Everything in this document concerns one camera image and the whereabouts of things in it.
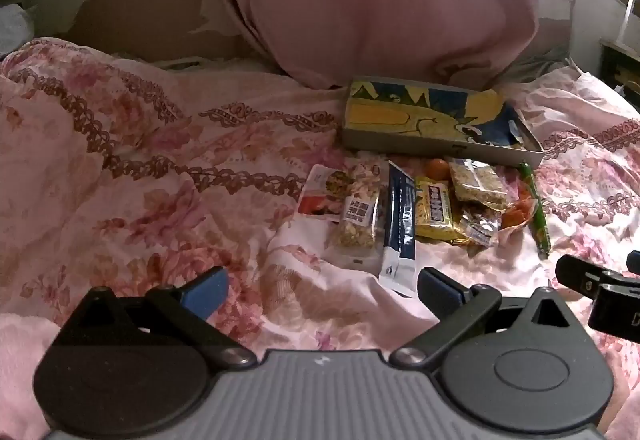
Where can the grey box with yellow-blue print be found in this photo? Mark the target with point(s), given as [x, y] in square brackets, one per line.
[380, 119]

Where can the clear bag of orange candies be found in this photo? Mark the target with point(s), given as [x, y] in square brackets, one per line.
[515, 216]

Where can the small silver packet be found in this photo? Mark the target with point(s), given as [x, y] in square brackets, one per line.
[480, 230]

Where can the small orange tangerine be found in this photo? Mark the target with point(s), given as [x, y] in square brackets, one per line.
[437, 168]

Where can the green stick packet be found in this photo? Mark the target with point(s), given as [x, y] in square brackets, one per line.
[537, 215]

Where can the light grey cloth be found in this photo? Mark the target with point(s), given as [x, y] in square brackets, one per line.
[12, 27]

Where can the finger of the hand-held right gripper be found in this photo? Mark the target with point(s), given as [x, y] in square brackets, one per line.
[575, 272]
[635, 261]

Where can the pink floral blanket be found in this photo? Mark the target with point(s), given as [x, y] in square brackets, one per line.
[150, 169]

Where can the grey green cloth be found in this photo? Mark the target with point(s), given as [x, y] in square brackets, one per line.
[540, 62]

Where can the clear granola packet white label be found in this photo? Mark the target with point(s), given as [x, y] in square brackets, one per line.
[355, 220]

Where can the white pouch with food picture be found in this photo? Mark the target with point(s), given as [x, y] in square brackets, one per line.
[320, 190]

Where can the dark blue stick packet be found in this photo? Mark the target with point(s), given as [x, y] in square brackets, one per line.
[400, 230]

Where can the pink plush blanket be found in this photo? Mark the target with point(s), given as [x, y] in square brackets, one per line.
[20, 370]

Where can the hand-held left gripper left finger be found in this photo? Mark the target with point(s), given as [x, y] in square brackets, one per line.
[206, 292]

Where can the yellow snack packet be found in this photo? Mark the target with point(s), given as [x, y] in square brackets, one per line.
[437, 210]

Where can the dark bedside cabinet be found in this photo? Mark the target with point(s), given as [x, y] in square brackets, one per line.
[622, 67]

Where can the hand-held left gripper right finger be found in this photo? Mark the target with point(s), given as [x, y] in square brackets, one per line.
[442, 292]

